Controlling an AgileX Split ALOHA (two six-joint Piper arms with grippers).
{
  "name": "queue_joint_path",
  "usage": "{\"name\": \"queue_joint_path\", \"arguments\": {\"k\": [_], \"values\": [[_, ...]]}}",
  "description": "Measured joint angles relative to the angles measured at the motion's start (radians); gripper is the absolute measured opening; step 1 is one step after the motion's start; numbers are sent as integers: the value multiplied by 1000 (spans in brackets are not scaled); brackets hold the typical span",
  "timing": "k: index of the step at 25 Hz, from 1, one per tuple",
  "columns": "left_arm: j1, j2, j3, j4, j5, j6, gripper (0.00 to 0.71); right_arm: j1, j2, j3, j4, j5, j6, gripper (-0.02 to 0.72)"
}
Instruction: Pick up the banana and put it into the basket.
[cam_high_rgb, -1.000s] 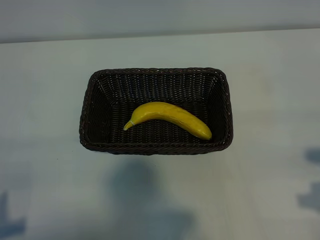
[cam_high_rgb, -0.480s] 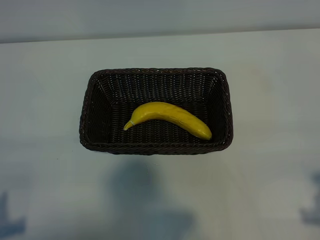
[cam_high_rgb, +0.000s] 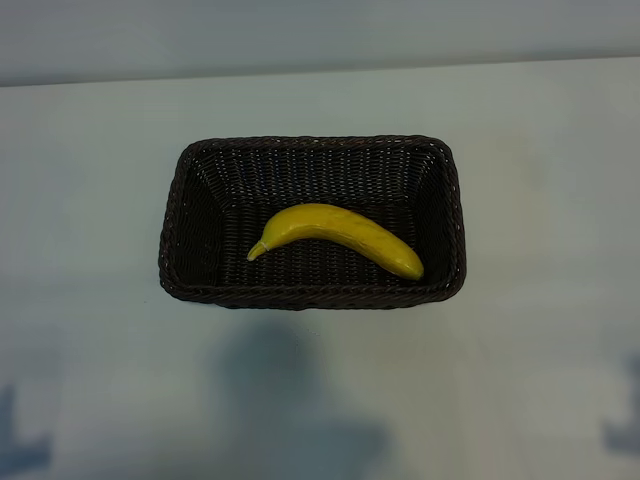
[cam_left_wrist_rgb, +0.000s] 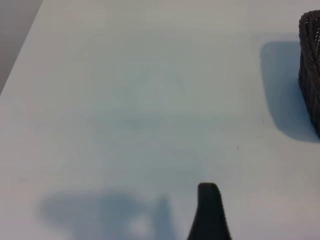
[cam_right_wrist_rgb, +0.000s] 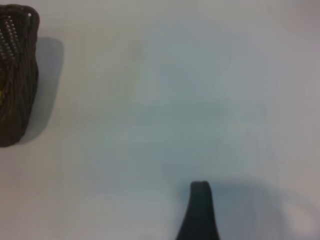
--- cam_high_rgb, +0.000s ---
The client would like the yellow banana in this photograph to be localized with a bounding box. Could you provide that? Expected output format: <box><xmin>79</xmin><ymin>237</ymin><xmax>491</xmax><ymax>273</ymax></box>
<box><xmin>246</xmin><ymin>202</ymin><xmax>426</xmax><ymax>282</ymax></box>

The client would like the dark brown woven wicker basket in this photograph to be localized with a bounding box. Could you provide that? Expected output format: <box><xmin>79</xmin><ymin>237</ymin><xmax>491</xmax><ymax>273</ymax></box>
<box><xmin>157</xmin><ymin>133</ymin><xmax>468</xmax><ymax>312</ymax></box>

